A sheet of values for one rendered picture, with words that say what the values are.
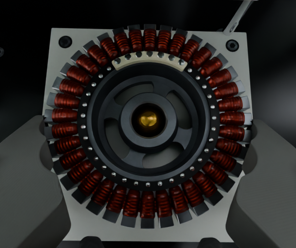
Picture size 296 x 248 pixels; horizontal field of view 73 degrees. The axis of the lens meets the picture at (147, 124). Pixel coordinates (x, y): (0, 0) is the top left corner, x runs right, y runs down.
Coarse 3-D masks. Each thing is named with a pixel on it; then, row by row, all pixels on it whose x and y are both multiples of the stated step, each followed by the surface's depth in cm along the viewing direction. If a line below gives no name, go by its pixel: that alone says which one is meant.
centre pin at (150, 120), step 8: (136, 112) 12; (144, 112) 11; (152, 112) 11; (160, 112) 12; (136, 120) 12; (144, 120) 11; (152, 120) 11; (160, 120) 12; (136, 128) 12; (144, 128) 11; (152, 128) 11; (160, 128) 12; (144, 136) 12; (152, 136) 12
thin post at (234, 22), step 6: (240, 0) 12; (246, 0) 12; (252, 0) 12; (240, 6) 13; (246, 6) 12; (234, 12) 13; (240, 12) 13; (246, 12) 13; (234, 18) 13; (240, 18) 13; (228, 24) 14; (234, 24) 14; (222, 30) 15; (228, 30) 15
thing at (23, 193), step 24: (0, 144) 9; (24, 144) 9; (0, 168) 7; (24, 168) 7; (48, 168) 9; (0, 192) 6; (24, 192) 6; (48, 192) 6; (0, 216) 6; (24, 216) 6; (48, 216) 6; (0, 240) 5; (24, 240) 5; (48, 240) 6
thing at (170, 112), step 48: (96, 48) 11; (144, 48) 11; (192, 48) 11; (48, 96) 11; (96, 96) 11; (144, 96) 12; (192, 96) 12; (48, 144) 10; (96, 144) 10; (144, 144) 11; (192, 144) 12; (240, 144) 10; (96, 192) 10; (144, 192) 10; (192, 192) 10
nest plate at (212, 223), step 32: (64, 32) 15; (96, 32) 15; (192, 32) 15; (64, 64) 15; (128, 96) 14; (160, 160) 14; (64, 192) 13; (224, 192) 13; (96, 224) 13; (192, 224) 13; (224, 224) 13
